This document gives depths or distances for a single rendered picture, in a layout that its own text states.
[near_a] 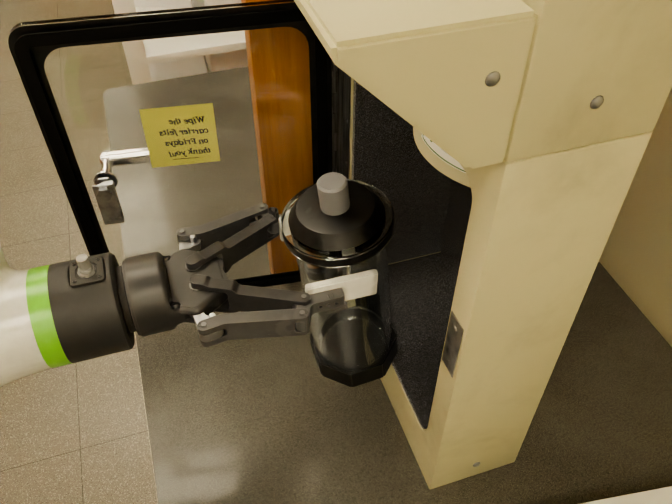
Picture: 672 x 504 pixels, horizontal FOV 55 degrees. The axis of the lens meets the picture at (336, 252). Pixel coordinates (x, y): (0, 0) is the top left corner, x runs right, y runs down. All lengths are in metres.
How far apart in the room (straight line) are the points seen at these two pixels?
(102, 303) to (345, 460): 0.37
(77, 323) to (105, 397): 1.49
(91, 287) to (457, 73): 0.36
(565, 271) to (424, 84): 0.24
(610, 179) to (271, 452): 0.51
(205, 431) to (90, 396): 1.27
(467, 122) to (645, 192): 0.65
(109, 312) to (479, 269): 0.31
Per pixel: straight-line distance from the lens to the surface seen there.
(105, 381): 2.11
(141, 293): 0.59
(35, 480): 2.00
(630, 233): 1.06
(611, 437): 0.89
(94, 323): 0.59
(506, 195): 0.45
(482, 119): 0.39
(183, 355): 0.91
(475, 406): 0.66
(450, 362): 0.60
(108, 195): 0.76
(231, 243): 0.64
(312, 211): 0.60
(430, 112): 0.37
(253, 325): 0.58
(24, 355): 0.61
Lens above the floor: 1.66
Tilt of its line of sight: 45 degrees down
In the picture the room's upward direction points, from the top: straight up
